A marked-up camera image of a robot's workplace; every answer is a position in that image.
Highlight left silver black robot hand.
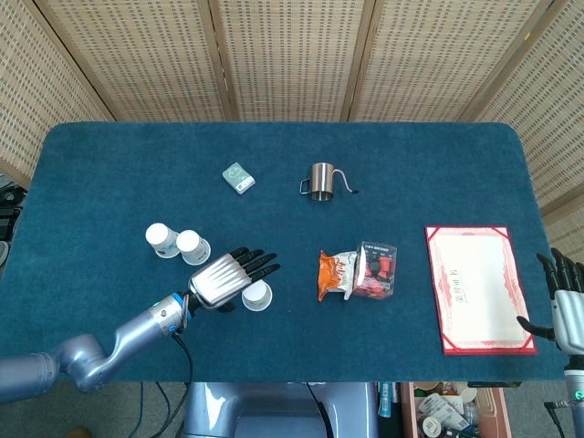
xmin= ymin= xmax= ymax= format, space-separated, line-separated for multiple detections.
xmin=187 ymin=246 xmax=282 ymax=315

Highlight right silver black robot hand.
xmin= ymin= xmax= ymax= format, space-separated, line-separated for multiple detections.
xmin=516 ymin=247 xmax=584 ymax=356

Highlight white paper cup blue print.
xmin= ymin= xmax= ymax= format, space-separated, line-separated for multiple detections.
xmin=145 ymin=222 xmax=180 ymax=259

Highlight red-bordered certificate folder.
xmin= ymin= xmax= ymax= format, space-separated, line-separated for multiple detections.
xmin=424 ymin=224 xmax=538 ymax=356

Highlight green white tissue pack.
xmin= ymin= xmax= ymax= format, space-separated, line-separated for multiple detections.
xmin=222 ymin=162 xmax=256 ymax=196

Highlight orange white snack bag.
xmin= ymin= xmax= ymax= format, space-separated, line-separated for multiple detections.
xmin=317 ymin=249 xmax=366 ymax=303

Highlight blue table mat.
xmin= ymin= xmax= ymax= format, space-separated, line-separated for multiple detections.
xmin=0 ymin=120 xmax=567 ymax=383

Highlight steel gooseneck pour-over jug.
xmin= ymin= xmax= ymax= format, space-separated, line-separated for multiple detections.
xmin=298 ymin=162 xmax=360 ymax=202

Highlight silver blue robot torso base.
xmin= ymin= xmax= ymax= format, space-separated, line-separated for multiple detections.
xmin=181 ymin=381 xmax=381 ymax=438

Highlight pink bin of clutter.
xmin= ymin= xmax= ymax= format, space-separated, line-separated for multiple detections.
xmin=400 ymin=381 xmax=513 ymax=438

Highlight clear box red black parts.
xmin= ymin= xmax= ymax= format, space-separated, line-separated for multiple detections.
xmin=352 ymin=241 xmax=398 ymax=299

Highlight dark equipment beside table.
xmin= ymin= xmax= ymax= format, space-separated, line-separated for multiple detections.
xmin=0 ymin=172 xmax=29 ymax=266

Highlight woven folding screen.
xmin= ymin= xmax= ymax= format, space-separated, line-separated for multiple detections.
xmin=0 ymin=0 xmax=584 ymax=284

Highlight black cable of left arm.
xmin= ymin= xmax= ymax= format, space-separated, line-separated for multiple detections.
xmin=150 ymin=332 xmax=194 ymax=438

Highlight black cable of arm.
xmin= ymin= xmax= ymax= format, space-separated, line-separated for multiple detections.
xmin=150 ymin=332 xmax=194 ymax=438
xmin=542 ymin=399 xmax=571 ymax=438

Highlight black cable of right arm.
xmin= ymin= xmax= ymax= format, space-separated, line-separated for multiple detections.
xmin=542 ymin=399 xmax=571 ymax=438

